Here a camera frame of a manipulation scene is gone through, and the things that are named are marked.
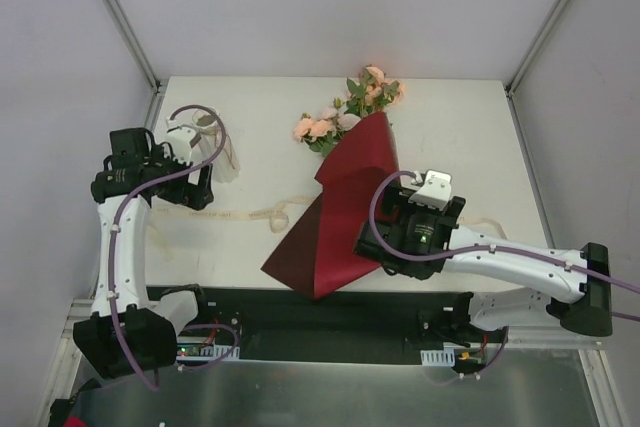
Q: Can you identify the white ribbed ceramic vase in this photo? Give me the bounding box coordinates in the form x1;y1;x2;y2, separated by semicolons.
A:
192;109;240;183

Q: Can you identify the cream printed ribbon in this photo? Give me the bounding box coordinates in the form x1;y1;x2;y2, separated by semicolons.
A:
149;196;508;260

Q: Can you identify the red wrapping paper sheet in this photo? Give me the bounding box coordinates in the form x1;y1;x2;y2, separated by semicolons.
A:
261;113;398;300

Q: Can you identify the pink rose stem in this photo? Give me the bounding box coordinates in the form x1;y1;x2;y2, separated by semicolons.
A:
345;65;405;118
293;106;361;157

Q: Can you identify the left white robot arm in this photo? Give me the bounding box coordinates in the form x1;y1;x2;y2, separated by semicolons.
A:
73;125;214;379

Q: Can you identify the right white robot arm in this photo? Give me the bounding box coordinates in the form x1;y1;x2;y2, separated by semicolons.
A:
354;171;613;342

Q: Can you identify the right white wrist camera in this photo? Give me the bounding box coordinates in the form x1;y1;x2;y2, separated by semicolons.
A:
409;170;452;211

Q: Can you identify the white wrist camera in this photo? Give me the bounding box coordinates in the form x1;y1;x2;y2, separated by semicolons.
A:
409;170;452;211
165;125;201;167

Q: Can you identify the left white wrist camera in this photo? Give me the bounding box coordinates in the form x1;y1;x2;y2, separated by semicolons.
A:
165;125;201;167

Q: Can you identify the left aluminium frame post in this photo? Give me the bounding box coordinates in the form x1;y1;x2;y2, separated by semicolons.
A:
102;0;162;92

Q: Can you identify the aluminium frame post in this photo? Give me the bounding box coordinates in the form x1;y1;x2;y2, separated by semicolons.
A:
102;0;162;92
505;0;572;99

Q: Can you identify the right aluminium frame post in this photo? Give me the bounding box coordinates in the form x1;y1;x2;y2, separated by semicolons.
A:
505;0;572;99

